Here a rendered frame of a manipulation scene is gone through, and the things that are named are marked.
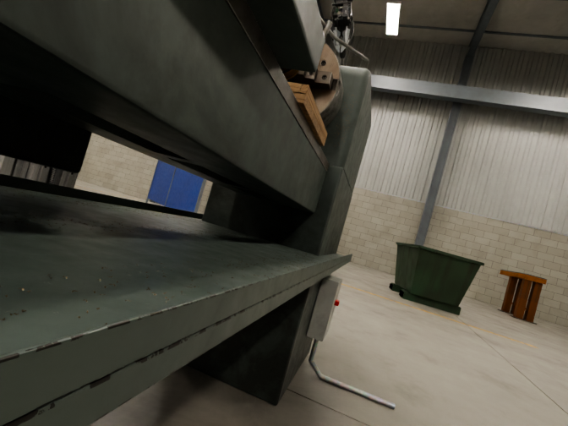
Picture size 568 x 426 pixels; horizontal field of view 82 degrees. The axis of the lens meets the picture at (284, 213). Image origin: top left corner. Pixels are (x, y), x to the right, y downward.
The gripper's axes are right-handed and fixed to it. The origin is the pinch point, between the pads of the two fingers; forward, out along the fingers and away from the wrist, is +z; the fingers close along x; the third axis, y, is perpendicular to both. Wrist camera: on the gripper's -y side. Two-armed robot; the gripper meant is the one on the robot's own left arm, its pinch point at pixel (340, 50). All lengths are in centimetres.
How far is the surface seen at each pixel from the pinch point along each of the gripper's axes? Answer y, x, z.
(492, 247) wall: -962, 352, 42
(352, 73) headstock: 3.2, 5.5, 11.4
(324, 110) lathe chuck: 18.5, -1.3, 31.2
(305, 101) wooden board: 54, 1, 44
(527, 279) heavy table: -722, 346, 113
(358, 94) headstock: 3.2, 8.1, 19.1
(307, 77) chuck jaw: 24.8, -6.2, 23.3
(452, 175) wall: -969, 241, -169
